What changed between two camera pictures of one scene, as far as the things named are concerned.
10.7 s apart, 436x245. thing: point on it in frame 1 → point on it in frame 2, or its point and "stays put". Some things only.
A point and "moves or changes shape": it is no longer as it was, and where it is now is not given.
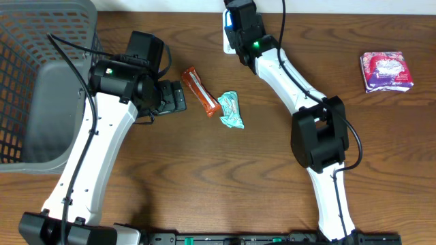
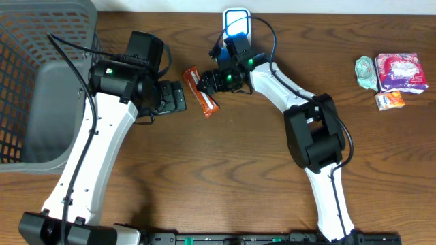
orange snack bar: (204, 96) stays put
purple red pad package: (386, 72) moves or changes shape
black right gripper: (232, 37) → (207, 82)
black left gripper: (177, 96) stays put
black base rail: (268, 239) stays put
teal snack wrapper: (231, 117) → (366, 72)
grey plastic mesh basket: (43, 96) stays put
